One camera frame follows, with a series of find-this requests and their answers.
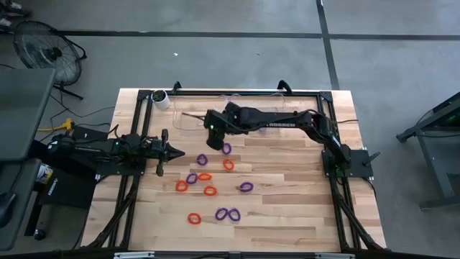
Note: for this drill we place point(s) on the black metal stand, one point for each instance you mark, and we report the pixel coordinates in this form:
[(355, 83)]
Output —
[(435, 169)]

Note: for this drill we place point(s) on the black table clamp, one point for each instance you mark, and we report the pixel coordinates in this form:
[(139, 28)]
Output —
[(176, 87), (284, 85)]

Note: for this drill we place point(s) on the black power supply box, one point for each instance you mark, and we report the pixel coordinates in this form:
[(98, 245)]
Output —
[(90, 133)]

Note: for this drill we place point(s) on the black Trossen controller box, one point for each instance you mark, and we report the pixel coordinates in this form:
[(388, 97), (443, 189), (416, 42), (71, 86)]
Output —
[(68, 188)]

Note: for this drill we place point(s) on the black caster wheel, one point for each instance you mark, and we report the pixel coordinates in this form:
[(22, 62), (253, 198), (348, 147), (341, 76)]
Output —
[(39, 234)]

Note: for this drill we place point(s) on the white pot with plant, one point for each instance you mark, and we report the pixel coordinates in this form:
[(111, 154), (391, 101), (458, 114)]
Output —
[(162, 103)]

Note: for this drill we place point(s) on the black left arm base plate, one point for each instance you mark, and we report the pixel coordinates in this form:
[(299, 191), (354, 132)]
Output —
[(118, 171)]

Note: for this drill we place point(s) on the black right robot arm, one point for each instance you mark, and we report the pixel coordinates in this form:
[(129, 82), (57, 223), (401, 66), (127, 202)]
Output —
[(287, 118)]

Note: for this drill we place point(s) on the yellow power plug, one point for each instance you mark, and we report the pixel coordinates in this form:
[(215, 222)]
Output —
[(66, 124)]

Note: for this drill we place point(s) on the clear plastic bin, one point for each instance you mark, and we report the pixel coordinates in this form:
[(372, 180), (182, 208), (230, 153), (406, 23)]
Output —
[(187, 106), (258, 100)]

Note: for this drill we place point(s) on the dark grey desk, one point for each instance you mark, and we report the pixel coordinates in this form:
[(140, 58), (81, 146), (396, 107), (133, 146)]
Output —
[(21, 108)]

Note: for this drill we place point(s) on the person's foot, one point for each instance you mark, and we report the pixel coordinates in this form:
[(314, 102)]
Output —
[(14, 5)]

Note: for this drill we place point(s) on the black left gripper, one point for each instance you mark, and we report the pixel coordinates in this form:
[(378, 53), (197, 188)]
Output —
[(158, 149)]

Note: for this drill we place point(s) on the black floor fan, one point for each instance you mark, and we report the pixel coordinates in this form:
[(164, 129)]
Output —
[(54, 54)]

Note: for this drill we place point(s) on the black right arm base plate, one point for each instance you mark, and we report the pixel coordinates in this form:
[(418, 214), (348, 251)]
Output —
[(359, 162)]

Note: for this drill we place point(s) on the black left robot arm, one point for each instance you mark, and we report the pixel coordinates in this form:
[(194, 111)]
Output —
[(90, 149)]

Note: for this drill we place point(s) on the silver metal bracket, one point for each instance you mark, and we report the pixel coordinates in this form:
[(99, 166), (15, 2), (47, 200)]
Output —
[(334, 256), (133, 255)]

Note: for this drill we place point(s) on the white yellow blue can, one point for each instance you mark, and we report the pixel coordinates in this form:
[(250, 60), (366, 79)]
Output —
[(44, 173)]

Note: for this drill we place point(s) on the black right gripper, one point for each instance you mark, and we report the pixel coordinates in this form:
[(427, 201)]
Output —
[(230, 118)]

